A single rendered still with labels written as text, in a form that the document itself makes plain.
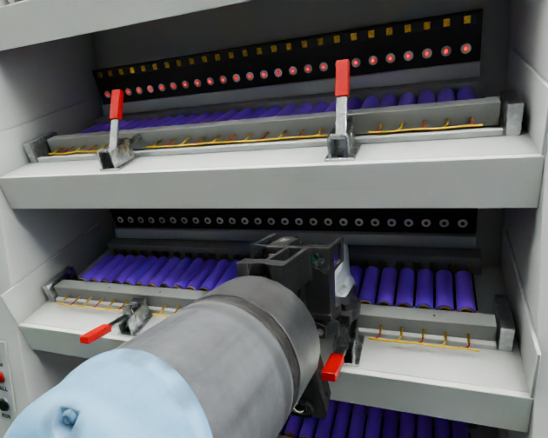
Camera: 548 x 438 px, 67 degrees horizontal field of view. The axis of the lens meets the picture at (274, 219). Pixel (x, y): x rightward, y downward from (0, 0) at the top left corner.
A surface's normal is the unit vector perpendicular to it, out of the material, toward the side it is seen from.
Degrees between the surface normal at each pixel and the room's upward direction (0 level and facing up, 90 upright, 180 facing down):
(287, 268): 91
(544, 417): 90
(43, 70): 90
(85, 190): 111
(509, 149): 20
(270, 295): 30
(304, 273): 91
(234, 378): 52
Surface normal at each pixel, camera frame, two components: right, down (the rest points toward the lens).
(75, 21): -0.32, 0.49
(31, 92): 0.93, 0.01
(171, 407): 0.50, -0.78
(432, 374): -0.17, -0.87
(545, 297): -0.36, 0.15
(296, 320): 0.76, -0.52
